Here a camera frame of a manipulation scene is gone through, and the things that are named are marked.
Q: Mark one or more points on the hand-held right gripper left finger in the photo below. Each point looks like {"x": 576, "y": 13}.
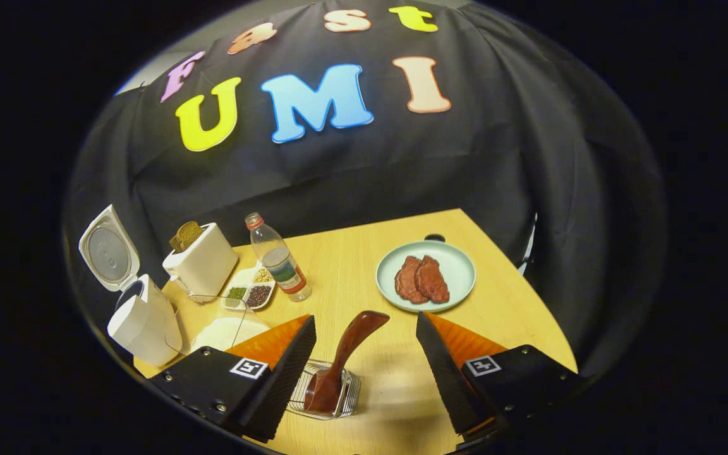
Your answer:
{"x": 288, "y": 373}

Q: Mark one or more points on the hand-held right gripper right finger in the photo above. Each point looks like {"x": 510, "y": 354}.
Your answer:
{"x": 443, "y": 373}

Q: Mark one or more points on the clear glass chopstick holder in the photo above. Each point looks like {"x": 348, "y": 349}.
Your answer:
{"x": 350, "y": 388}

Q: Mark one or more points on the brown wooden spoon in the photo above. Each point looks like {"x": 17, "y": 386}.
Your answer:
{"x": 351, "y": 344}

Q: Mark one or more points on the white rice cooker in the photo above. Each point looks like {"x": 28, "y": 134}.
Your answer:
{"x": 146, "y": 328}

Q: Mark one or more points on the dark red beans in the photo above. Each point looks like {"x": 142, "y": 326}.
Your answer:
{"x": 259, "y": 295}

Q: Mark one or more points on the green mung beans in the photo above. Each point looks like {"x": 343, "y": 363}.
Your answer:
{"x": 236, "y": 293}

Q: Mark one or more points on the yellow soybeans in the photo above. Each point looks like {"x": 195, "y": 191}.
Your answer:
{"x": 263, "y": 276}

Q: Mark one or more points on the pale green plate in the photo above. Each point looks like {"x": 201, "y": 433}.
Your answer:
{"x": 459, "y": 272}

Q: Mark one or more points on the white divided dish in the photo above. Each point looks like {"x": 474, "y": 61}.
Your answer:
{"x": 242, "y": 279}

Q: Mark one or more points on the clear plastic bottle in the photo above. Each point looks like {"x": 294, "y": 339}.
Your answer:
{"x": 279, "y": 259}

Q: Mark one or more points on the white toaster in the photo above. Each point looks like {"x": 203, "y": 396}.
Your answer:
{"x": 206, "y": 268}

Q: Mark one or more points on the black table grommet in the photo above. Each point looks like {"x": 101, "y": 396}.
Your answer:
{"x": 435, "y": 238}

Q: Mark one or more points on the brown bread slice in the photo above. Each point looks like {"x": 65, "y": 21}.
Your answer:
{"x": 186, "y": 236}

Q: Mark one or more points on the black backdrop cloth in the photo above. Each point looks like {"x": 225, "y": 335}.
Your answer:
{"x": 528, "y": 126}

